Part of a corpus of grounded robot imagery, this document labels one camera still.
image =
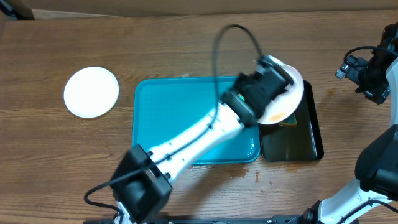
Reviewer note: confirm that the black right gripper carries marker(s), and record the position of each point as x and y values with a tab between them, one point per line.
379	94

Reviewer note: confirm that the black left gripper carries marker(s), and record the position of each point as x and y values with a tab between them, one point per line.
239	82

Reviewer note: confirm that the white plate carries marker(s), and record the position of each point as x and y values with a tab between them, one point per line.
91	92
285	103

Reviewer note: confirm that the green yellow sponge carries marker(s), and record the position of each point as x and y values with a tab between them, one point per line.
290	121

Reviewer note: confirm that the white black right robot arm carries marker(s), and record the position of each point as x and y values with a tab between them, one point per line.
375	181

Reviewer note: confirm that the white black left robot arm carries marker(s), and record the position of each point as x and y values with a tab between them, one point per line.
143	181

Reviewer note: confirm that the black water tray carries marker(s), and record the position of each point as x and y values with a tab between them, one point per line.
302	142

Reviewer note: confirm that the blue plastic tray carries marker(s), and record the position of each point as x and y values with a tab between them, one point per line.
163	108

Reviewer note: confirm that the dark object top left corner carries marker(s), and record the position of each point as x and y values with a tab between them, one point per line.
16	10

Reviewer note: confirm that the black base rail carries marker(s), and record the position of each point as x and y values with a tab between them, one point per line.
274	220

